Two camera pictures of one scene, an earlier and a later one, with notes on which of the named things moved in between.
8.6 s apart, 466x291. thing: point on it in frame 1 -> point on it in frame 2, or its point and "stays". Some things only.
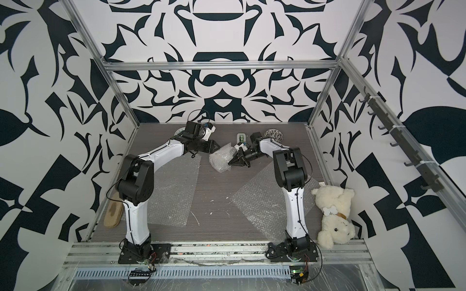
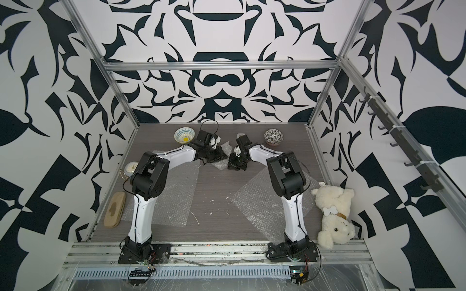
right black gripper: [240, 158] -> [231, 163]
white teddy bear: [335, 204] stays
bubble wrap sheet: [219, 159] stays
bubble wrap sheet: [174, 187] stays
